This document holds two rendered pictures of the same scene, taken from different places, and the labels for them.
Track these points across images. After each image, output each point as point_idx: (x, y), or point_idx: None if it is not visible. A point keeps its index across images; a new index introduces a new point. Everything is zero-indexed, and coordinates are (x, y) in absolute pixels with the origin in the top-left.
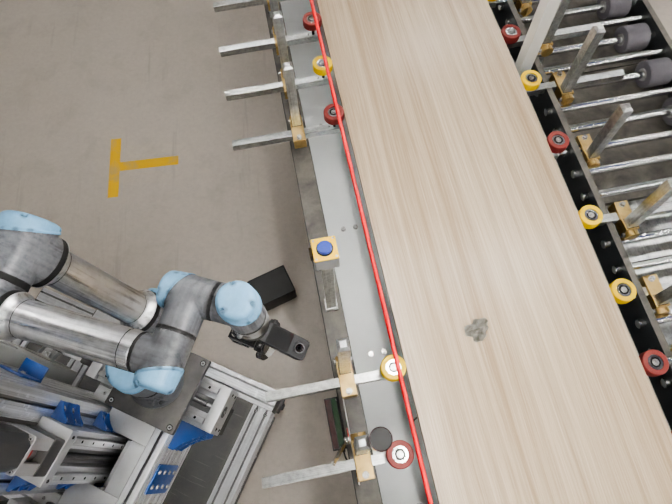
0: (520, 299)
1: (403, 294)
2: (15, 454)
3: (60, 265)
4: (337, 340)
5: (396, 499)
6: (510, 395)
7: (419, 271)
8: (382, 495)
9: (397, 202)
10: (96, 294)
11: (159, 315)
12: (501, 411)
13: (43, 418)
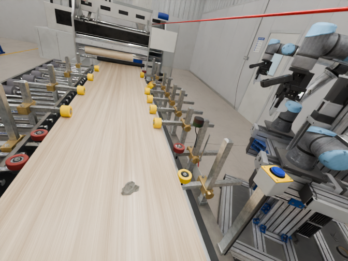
0: (86, 206)
1: (180, 217)
2: (329, 94)
3: None
4: (232, 141)
5: None
6: (122, 157)
7: (168, 237)
8: (175, 165)
9: None
10: None
11: (336, 139)
12: (129, 153)
13: (330, 125)
